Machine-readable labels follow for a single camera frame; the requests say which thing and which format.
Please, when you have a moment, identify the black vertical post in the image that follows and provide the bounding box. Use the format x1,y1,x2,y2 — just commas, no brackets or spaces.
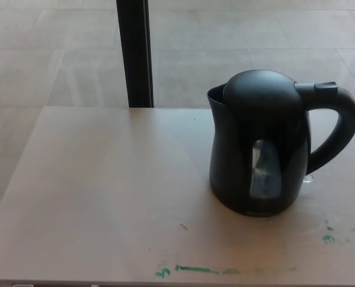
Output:
115,0,155,108

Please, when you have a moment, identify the black electric kettle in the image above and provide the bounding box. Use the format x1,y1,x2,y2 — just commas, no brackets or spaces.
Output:
206,69,355,217

